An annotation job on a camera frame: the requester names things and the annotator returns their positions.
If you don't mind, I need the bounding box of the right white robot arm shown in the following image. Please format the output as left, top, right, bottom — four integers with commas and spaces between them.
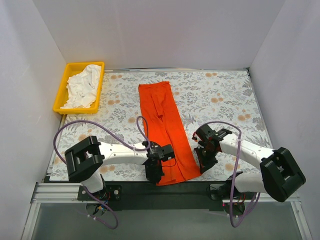
192, 124, 306, 203

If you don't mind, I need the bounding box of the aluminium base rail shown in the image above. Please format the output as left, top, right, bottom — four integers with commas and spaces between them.
31, 181, 301, 204

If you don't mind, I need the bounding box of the orange t shirt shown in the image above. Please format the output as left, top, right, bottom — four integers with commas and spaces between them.
138, 81, 201, 186

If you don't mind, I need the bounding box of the yellow plastic bin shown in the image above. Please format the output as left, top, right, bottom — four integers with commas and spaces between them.
53, 61, 105, 115

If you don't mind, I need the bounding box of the floral table mat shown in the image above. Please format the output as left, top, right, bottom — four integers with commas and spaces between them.
49, 70, 280, 182

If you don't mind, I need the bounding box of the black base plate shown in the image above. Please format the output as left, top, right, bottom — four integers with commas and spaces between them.
77, 180, 257, 212

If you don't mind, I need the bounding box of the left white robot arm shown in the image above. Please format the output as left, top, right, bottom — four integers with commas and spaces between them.
64, 136, 175, 200

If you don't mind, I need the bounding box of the white t shirt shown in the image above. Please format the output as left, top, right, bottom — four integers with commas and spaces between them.
60, 64, 102, 109

